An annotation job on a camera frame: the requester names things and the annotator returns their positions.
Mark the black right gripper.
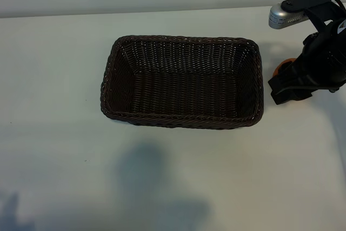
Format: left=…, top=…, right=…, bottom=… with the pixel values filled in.
left=268, top=19, right=346, bottom=105

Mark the orange citrus fruit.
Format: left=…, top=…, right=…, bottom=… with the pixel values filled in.
left=272, top=58, right=310, bottom=100

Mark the dark brown woven wicker basket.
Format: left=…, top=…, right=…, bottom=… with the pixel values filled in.
left=100, top=35, right=264, bottom=130

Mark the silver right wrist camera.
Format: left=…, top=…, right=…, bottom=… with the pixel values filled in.
left=268, top=3, right=309, bottom=29

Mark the black right camera mount bracket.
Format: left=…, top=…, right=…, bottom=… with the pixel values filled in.
left=280, top=0, right=346, bottom=30

